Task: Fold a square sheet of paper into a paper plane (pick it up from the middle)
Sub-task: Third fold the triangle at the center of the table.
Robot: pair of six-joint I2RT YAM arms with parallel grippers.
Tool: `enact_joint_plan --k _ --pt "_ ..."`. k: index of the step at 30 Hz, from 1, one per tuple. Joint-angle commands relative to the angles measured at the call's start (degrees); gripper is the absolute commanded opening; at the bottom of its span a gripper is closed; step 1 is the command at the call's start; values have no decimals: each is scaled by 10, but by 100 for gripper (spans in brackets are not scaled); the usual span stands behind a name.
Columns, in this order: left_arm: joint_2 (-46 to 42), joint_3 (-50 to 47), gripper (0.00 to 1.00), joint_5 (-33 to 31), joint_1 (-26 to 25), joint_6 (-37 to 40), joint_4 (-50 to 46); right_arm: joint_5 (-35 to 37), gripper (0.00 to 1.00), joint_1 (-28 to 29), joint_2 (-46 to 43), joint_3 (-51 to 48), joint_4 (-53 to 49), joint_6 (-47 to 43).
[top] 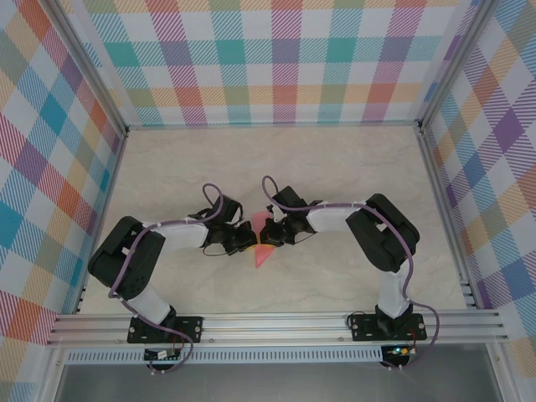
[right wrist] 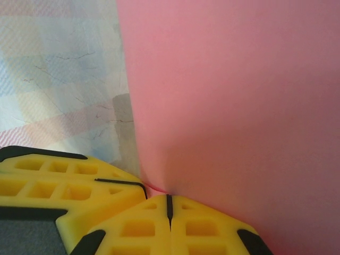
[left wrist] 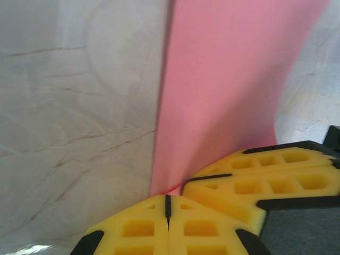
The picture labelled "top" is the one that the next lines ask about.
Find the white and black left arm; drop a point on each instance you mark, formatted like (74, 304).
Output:
(180, 234)

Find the aluminium frame rail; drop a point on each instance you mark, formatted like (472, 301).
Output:
(81, 299)
(444, 209)
(272, 125)

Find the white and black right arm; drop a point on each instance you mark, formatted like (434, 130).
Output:
(393, 289)

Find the small black circuit board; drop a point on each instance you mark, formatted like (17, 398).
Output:
(161, 355)

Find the aluminium mounting rail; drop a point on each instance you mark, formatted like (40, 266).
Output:
(272, 328)

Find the aluminium frame post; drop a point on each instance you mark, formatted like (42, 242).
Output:
(456, 63)
(90, 69)

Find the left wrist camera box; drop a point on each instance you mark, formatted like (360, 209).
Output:
(230, 208)

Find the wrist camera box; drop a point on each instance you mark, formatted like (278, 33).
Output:
(230, 208)
(288, 197)

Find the circuit board with green light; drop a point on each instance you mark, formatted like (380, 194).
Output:
(400, 351)

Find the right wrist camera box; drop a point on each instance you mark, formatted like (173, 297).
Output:
(288, 197)

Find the grey metal panel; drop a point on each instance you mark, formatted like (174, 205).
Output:
(272, 383)

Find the pink paper sheet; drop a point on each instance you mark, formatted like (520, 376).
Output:
(261, 255)

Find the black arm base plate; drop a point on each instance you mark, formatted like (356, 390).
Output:
(190, 328)
(364, 328)

